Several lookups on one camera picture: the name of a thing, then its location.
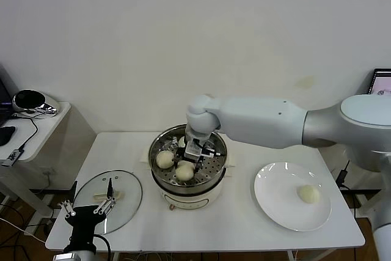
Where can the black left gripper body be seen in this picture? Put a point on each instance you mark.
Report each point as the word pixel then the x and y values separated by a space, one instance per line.
pixel 84 218

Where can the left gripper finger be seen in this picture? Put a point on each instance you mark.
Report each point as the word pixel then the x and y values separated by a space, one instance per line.
pixel 67 210
pixel 109 200

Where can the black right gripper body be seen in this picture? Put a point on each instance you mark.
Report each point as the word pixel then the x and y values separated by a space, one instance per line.
pixel 206 151

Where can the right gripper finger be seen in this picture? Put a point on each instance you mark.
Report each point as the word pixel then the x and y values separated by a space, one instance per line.
pixel 200 163
pixel 177 159

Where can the white steamed baozi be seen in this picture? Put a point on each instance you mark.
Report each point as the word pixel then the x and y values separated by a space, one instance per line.
pixel 182 142
pixel 164 160
pixel 184 173
pixel 308 194

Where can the round glass pot lid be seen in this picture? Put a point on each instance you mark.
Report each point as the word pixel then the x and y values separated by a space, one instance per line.
pixel 128 193

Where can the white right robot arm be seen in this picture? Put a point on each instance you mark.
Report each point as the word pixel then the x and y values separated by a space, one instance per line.
pixel 259 120

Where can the perforated steel steamer basket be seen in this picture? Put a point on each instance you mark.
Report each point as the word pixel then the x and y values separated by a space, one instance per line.
pixel 214 169

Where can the white electric cooker pot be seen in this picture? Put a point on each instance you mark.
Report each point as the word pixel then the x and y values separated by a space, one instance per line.
pixel 186 201

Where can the white table leg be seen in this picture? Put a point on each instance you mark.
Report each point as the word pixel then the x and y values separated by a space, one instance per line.
pixel 116 256
pixel 292 256

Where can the small grey usb hub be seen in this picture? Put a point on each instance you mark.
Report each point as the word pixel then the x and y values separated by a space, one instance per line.
pixel 12 157

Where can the round white plate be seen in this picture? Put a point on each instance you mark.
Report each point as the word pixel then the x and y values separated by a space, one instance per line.
pixel 275 187

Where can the white side desk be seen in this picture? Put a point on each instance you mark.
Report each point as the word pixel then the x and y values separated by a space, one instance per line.
pixel 46 132
pixel 365 206

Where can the black computer mouse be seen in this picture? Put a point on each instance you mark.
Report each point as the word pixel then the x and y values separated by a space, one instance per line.
pixel 6 135

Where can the silver black headset device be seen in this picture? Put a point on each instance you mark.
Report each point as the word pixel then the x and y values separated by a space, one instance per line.
pixel 29 100

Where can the dark laptop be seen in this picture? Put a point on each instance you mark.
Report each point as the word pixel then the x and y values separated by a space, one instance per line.
pixel 3 102

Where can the grey laptop with lit screen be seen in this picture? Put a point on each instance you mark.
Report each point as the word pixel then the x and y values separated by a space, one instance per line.
pixel 382 82

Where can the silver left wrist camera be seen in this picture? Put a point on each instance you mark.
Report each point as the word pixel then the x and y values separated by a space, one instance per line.
pixel 64 257

